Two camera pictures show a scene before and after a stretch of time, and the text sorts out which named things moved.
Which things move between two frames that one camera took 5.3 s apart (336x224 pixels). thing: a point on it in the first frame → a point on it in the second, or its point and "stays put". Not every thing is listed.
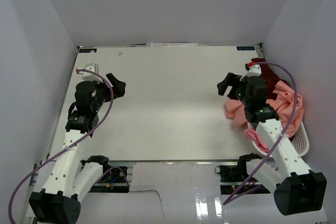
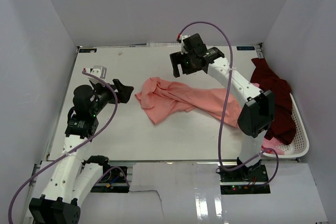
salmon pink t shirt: (283, 103) → (160, 97)
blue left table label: (87, 50) stays put
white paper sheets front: (178, 193) stays put
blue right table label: (245, 48) stays put
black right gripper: (230, 80) → (178, 59)
